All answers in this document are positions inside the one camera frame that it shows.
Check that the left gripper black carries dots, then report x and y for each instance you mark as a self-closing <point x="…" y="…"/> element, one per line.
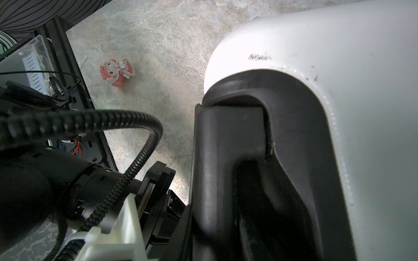
<point x="159" y="209"/>

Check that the white hard-shell suitcase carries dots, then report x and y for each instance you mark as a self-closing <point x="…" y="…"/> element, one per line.
<point x="306" y="141"/>

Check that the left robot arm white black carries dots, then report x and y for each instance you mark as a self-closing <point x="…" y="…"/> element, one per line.
<point x="101" y="214"/>

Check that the pink cartoon figure toy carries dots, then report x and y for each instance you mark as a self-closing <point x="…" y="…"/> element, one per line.
<point x="115" y="72"/>

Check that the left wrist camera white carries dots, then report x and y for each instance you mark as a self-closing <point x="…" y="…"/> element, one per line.
<point x="123" y="243"/>

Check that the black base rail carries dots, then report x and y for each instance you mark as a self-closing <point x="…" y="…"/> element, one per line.
<point x="94" y="146"/>

